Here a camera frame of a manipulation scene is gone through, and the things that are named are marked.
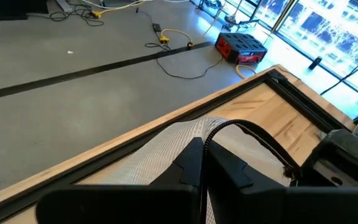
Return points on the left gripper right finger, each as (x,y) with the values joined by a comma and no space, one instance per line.
(275,205)

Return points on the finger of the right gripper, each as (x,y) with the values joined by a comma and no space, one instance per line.
(343,149)

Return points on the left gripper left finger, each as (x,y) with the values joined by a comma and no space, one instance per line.
(120,205)

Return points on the clear plastic zip pouch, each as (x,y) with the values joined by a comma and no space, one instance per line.
(166,149)

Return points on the small black floor device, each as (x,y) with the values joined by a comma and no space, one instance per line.
(315,63)

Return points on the red and black tool case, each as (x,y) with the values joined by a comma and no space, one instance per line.
(241,48)

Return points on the pale blue metal stand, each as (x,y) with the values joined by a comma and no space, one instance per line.
(235,18)

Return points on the black power adapter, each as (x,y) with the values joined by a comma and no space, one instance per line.
(156,27)

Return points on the black equipment case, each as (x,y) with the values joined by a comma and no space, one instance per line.
(14,9)

